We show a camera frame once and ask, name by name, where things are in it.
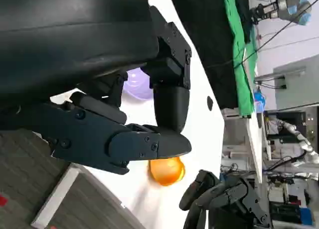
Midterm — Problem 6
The orange and white bread roll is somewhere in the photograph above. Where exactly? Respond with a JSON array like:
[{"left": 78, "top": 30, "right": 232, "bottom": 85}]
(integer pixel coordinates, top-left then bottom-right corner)
[{"left": 147, "top": 157, "right": 186, "bottom": 187}]

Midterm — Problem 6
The black backdrop cloth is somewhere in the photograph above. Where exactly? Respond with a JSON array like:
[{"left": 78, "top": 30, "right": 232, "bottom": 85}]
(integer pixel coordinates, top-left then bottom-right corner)
[{"left": 168, "top": 0, "right": 253, "bottom": 110}]

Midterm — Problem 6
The lilac plate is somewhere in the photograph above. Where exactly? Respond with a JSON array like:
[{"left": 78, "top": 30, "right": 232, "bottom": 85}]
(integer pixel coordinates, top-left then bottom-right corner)
[{"left": 123, "top": 68, "right": 154, "bottom": 103}]

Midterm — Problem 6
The grey cabinet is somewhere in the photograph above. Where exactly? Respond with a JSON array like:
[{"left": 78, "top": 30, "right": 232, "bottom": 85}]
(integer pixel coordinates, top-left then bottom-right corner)
[{"left": 273, "top": 55, "right": 319, "bottom": 112}]

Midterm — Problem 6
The black hanging workshop cable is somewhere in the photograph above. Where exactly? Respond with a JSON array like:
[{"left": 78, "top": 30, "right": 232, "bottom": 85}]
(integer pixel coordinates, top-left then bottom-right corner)
[{"left": 206, "top": 3, "right": 314, "bottom": 69}]

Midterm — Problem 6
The green cloth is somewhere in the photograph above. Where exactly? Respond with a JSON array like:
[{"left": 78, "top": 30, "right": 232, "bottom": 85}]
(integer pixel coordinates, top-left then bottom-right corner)
[{"left": 222, "top": 0, "right": 259, "bottom": 119}]

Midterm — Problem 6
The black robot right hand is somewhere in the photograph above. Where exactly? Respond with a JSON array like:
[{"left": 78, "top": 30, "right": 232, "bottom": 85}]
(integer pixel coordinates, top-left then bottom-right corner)
[{"left": 178, "top": 169, "right": 273, "bottom": 229}]

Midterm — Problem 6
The blue plastic bag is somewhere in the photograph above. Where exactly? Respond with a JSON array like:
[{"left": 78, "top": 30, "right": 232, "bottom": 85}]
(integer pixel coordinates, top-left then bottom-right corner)
[{"left": 253, "top": 88, "right": 268, "bottom": 114}]

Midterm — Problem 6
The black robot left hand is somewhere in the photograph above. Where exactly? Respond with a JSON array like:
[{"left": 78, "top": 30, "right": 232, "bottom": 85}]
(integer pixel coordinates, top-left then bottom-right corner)
[{"left": 0, "top": 0, "right": 192, "bottom": 175}]

